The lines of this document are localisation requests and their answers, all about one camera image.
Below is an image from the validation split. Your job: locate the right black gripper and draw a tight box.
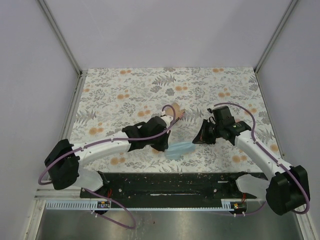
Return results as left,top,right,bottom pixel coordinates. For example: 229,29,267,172
192,119,223,145

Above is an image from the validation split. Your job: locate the flag pattern glasses case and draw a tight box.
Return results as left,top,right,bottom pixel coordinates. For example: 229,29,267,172
161,102,186,126

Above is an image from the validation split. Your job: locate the blue cleaning cloth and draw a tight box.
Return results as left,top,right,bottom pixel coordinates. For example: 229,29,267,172
164,142,196,160

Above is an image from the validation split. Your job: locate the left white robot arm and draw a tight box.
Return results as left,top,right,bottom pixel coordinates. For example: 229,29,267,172
44,115,173,198

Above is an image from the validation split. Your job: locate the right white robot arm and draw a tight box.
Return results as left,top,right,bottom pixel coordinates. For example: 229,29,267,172
192,102,310,216

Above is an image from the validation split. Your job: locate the floral table mat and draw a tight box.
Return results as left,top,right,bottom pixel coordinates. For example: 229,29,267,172
69,67,279,173

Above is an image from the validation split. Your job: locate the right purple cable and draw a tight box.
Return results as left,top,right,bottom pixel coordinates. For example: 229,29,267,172
213,102,312,217

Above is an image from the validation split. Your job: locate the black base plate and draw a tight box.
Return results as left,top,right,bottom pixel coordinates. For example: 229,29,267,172
94,172,253,199

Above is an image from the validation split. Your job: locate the white cable duct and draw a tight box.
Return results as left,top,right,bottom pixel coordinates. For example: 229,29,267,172
45,199,235,212

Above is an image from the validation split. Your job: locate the right aluminium frame post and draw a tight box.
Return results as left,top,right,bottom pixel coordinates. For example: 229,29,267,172
253,0,300,75

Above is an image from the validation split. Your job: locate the aluminium frame post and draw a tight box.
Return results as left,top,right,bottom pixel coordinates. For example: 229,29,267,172
36,0,83,76
253,0,300,75

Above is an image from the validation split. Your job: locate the left aluminium frame post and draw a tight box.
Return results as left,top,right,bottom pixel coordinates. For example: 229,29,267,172
36,0,83,76

